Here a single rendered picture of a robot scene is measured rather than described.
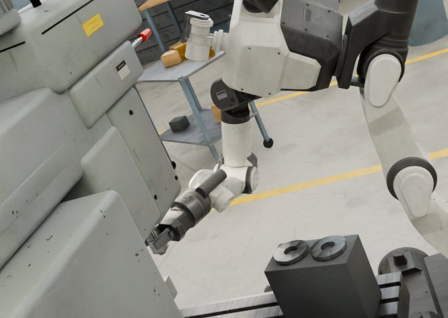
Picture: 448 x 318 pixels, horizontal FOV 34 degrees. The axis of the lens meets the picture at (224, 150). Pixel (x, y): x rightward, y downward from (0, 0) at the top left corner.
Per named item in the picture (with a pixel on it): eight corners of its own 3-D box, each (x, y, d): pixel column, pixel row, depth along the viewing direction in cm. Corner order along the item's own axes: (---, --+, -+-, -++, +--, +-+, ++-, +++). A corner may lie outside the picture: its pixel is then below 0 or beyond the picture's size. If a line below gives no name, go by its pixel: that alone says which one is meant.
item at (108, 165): (82, 235, 185) (33, 146, 176) (165, 216, 175) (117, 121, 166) (47, 281, 169) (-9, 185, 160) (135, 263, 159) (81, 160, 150)
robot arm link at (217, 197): (177, 204, 205) (202, 182, 212) (205, 229, 203) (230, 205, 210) (185, 182, 196) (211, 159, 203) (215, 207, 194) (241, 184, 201)
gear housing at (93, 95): (70, 98, 194) (52, 64, 191) (147, 72, 184) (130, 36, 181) (3, 157, 165) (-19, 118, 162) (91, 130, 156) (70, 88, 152)
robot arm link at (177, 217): (141, 217, 197) (171, 191, 204) (157, 245, 200) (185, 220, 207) (171, 219, 188) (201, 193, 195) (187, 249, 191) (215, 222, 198)
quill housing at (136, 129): (123, 204, 201) (70, 101, 190) (188, 188, 193) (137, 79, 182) (94, 243, 185) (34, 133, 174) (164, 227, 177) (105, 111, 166)
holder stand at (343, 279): (304, 300, 195) (277, 239, 189) (383, 294, 184) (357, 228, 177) (290, 331, 186) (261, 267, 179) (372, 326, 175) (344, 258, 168)
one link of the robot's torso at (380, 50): (404, 35, 208) (363, 28, 208) (412, 48, 195) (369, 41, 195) (393, 79, 213) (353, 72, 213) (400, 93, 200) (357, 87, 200)
